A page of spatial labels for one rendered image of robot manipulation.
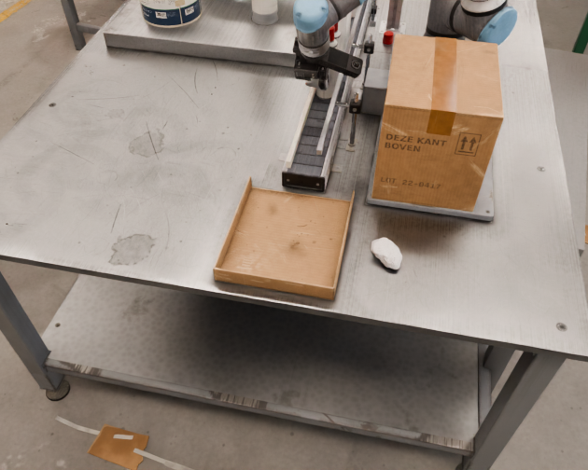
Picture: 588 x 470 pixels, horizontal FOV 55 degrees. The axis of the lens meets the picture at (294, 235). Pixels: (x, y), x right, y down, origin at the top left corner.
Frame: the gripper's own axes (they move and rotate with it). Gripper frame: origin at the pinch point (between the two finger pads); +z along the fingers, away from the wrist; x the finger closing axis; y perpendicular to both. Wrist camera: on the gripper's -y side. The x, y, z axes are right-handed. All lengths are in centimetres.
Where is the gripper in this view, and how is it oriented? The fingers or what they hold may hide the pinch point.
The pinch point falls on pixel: (327, 86)
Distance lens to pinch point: 159.3
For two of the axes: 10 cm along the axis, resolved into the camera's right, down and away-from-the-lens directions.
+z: 1.0, 2.2, 9.7
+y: -9.8, -1.5, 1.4
